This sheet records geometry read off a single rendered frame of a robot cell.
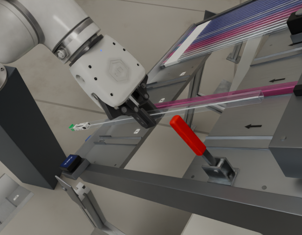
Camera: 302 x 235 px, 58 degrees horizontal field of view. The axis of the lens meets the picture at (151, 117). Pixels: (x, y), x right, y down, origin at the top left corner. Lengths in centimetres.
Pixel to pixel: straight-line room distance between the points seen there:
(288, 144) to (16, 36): 36
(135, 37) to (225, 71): 73
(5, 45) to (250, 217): 38
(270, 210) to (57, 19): 37
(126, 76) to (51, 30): 13
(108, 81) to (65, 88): 145
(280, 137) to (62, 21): 33
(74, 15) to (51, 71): 160
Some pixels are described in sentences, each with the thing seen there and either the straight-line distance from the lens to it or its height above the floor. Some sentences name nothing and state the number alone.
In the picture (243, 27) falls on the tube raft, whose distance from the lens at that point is 78.
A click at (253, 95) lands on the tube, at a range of 37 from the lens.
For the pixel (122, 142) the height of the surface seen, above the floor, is 81.
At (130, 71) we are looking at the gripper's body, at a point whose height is 103.
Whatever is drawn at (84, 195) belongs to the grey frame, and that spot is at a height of 63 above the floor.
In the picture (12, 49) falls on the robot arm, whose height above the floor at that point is 111.
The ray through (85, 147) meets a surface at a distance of 73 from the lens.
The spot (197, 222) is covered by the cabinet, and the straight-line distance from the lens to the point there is 77.
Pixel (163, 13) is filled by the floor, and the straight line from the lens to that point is 243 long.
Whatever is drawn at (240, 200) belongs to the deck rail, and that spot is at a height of 106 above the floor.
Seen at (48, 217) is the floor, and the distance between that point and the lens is 149.
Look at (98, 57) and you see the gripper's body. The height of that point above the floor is 106.
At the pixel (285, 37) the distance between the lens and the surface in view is 63.
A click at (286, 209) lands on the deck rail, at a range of 30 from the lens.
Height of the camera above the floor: 136
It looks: 55 degrees down
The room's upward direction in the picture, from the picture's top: straight up
